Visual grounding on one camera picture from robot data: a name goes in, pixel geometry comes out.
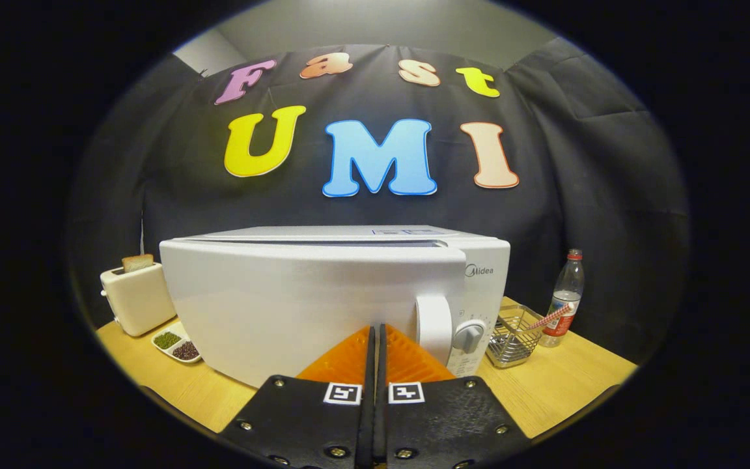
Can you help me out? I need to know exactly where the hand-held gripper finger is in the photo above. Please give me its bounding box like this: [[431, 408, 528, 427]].
[[375, 323, 533, 469], [216, 324, 376, 469]]

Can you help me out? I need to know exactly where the white toaster oven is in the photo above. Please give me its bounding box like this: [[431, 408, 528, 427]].
[[159, 225, 512, 390]]

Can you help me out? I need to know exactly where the white bread toaster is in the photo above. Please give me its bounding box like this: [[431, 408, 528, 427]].
[[100, 261, 177, 337]]

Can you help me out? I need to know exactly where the red striped straw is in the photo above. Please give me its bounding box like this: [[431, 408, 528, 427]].
[[523, 302, 576, 333]]

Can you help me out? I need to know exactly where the white divided bean dish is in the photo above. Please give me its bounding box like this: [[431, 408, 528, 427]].
[[151, 320, 203, 364]]

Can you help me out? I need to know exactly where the clear plastic water bottle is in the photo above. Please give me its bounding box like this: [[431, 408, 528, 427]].
[[540, 249, 586, 348]]

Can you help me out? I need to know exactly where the metal wire basket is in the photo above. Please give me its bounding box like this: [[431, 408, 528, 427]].
[[486, 304, 545, 369]]

